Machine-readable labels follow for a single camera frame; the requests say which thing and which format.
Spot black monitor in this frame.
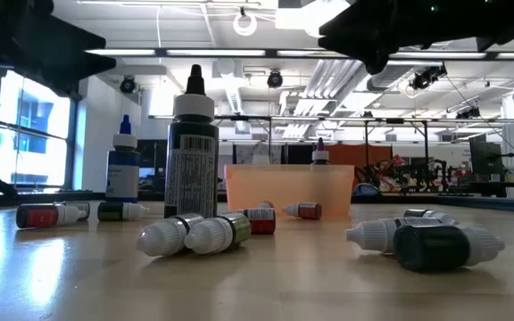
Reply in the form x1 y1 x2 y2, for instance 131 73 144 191
469 141 504 177
137 138 169 179

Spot small lime green dropper bottle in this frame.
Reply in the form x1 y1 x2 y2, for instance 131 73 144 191
184 212 253 255

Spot translucent orange plastic bin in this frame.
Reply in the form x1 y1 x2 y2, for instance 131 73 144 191
223 163 355 218

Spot large blue food coloring bottle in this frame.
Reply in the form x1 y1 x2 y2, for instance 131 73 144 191
104 114 141 204

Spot small orange-brown dropper bottle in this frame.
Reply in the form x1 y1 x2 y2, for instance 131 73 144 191
282 202 323 220

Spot silver ventilation duct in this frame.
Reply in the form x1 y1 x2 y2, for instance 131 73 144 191
366 62 419 93

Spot white cable coil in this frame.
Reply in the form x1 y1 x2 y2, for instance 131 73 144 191
232 12 259 37

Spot black overhead light bar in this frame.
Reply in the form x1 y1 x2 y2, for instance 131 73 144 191
85 46 514 62

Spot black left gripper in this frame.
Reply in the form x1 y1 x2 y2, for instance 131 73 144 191
0 0 118 79

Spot black round ceiling device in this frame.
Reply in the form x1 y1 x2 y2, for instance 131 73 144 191
119 75 137 95
266 70 284 89

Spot black aluminium table frame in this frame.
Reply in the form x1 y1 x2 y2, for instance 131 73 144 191
0 160 514 215

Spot background red-black robot arms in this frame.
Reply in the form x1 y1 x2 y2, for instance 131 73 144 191
363 153 452 196

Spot large black food coloring bottle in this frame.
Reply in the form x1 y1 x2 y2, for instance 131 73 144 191
163 64 220 219

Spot small dark green dropper bottle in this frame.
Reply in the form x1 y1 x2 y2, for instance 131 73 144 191
97 201 151 223

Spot black ceiling camera cluster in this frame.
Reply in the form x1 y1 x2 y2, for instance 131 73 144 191
408 63 448 91

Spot large window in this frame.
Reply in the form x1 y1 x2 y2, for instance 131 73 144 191
0 70 78 191

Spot orange partition panel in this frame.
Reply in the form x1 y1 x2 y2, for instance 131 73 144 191
327 143 394 179

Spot blue rounded object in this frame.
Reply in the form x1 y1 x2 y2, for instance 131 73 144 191
352 182 381 198

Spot large purple food coloring bottle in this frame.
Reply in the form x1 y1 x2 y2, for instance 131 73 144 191
311 137 330 166

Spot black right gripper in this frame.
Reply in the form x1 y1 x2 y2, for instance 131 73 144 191
318 0 499 75

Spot black background rig frame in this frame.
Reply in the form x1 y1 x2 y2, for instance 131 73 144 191
214 113 514 193

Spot black background desk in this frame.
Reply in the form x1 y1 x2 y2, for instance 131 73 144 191
448 180 514 199

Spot small black dropper bottle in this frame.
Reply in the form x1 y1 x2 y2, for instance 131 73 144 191
135 212 205 258

